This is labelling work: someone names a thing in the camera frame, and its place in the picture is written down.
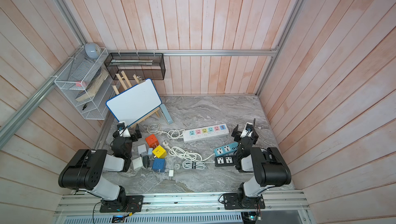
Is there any teal power strip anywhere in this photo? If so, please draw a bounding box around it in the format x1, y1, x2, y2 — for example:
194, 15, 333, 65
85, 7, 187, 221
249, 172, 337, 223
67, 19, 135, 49
214, 142, 238, 157

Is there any red cube socket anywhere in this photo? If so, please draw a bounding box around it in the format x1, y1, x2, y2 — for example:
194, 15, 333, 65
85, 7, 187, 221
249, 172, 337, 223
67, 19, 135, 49
145, 134, 159, 149

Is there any white USB charger plug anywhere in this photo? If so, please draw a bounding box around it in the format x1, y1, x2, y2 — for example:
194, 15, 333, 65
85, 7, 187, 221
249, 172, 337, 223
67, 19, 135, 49
132, 157, 144, 171

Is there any black power strip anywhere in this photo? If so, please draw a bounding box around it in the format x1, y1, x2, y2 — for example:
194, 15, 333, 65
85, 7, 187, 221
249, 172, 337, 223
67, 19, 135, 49
214, 155, 236, 167

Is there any black adapter plug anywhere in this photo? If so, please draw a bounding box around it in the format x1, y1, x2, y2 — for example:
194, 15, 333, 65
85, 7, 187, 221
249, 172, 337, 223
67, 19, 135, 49
142, 156, 150, 168

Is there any yellow cube socket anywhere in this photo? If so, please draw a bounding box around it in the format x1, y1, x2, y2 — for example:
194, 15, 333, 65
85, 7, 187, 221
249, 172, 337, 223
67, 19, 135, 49
153, 145, 167, 159

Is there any blue cube socket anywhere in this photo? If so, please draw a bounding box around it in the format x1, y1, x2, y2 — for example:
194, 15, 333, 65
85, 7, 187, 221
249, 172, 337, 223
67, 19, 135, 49
152, 158, 166, 173

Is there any white MIX charger plug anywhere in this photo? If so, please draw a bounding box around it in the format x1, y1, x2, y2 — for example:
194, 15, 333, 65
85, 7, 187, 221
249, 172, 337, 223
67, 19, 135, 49
168, 169, 174, 180

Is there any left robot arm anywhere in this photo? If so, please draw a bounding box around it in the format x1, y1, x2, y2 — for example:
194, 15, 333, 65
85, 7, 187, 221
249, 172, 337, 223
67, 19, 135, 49
58, 122, 142, 204

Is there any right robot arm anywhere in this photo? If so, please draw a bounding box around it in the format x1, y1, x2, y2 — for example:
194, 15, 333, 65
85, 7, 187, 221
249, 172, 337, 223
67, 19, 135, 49
232, 122, 291, 200

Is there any white power strip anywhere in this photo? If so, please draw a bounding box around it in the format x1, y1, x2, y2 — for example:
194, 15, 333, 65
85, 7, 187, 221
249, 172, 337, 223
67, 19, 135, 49
183, 124, 230, 143

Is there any wooden easel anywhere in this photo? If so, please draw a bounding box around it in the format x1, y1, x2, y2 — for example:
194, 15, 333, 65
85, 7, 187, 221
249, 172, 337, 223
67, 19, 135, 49
106, 71, 162, 128

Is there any wooden block on shelf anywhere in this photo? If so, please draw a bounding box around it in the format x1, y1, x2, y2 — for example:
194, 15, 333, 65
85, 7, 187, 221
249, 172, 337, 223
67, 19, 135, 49
75, 68, 109, 102

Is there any black mesh basket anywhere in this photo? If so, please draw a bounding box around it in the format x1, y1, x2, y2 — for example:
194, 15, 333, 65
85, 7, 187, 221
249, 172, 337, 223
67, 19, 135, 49
104, 52, 166, 80

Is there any grey round speaker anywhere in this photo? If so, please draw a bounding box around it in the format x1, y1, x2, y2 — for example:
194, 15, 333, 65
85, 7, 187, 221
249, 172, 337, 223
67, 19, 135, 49
84, 43, 102, 60

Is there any whiteboard with blue frame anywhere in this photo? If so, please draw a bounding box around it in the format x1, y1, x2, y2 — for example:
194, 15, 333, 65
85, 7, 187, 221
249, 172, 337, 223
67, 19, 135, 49
106, 78, 162, 126

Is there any white plug cable of strip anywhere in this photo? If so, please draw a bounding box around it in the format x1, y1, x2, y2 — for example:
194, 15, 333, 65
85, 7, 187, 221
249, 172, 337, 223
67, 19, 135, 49
160, 129, 186, 140

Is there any white coiled cable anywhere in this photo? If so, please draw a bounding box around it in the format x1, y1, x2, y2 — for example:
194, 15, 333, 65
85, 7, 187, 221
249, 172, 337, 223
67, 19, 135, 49
162, 140, 216, 163

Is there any white bundled cable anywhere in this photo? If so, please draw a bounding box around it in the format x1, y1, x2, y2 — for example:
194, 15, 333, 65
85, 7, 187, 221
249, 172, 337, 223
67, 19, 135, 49
174, 158, 216, 170

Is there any white wire shelf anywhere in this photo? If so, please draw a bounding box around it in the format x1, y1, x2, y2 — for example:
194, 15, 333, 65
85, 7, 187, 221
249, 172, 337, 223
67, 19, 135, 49
55, 47, 114, 121

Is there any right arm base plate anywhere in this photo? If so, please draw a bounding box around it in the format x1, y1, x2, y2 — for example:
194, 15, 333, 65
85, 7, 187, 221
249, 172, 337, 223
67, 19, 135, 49
219, 193, 266, 210

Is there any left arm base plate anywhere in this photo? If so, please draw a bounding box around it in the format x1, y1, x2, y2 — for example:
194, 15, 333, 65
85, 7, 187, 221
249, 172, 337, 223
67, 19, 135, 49
100, 195, 144, 213

